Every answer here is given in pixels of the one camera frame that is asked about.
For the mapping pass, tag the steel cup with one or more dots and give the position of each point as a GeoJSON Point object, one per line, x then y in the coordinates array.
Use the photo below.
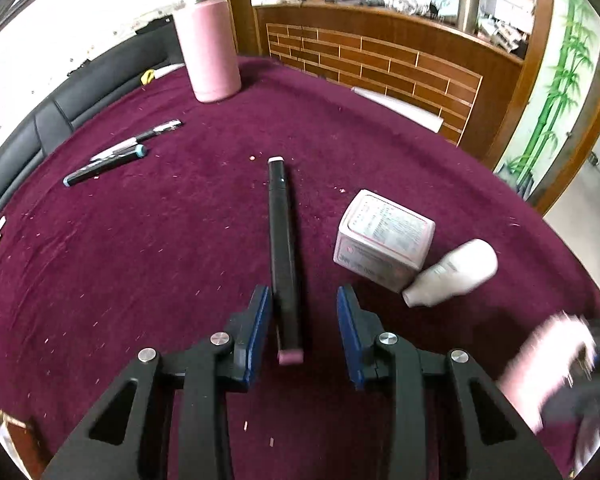
{"type": "Point", "coordinates": [469, 7]}

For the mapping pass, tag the pink tumbler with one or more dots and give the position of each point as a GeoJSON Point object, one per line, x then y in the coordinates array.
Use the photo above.
{"type": "Point", "coordinates": [207, 50]}

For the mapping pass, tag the pink fuzzy eraser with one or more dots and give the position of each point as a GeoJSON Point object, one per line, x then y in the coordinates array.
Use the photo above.
{"type": "Point", "coordinates": [540, 365]}

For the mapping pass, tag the black pen silver tip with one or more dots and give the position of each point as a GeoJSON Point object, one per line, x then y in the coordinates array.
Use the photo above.
{"type": "Point", "coordinates": [150, 134]}

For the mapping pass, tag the black leather sofa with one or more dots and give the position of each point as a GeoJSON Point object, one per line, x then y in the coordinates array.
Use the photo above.
{"type": "Point", "coordinates": [55, 110]}

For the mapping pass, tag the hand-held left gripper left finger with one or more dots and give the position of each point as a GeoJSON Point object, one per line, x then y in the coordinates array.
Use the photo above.
{"type": "Point", "coordinates": [260, 330]}

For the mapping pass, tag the white paper sheet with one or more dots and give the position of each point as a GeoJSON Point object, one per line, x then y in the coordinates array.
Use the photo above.
{"type": "Point", "coordinates": [405, 107]}

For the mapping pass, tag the black pen teal cap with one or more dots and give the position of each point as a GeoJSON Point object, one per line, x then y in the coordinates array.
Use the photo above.
{"type": "Point", "coordinates": [105, 165]}

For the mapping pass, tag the gold box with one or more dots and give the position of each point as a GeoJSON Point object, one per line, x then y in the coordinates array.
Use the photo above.
{"type": "Point", "coordinates": [10, 427]}

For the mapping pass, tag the small white bottle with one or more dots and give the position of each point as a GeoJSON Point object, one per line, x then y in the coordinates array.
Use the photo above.
{"type": "Point", "coordinates": [455, 270]}

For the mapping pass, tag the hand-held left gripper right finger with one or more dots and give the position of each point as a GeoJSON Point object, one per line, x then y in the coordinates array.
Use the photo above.
{"type": "Point", "coordinates": [347, 335]}

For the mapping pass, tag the white printed box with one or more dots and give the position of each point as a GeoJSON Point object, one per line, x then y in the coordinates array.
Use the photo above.
{"type": "Point", "coordinates": [380, 230]}

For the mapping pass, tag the wooden cabinet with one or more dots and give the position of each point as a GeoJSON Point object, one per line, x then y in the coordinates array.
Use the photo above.
{"type": "Point", "coordinates": [380, 60]}

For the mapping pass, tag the yellow cloth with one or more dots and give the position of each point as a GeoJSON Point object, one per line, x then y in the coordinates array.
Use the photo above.
{"type": "Point", "coordinates": [147, 76]}

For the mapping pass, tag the white paper piece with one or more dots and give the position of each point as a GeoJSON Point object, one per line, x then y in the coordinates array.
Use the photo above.
{"type": "Point", "coordinates": [169, 70]}

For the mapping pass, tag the bamboo wall painting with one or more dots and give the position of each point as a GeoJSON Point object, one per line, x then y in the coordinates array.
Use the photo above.
{"type": "Point", "coordinates": [555, 85]}

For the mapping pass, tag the black marker pink cap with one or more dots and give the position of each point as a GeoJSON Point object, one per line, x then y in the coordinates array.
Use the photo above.
{"type": "Point", "coordinates": [282, 240]}

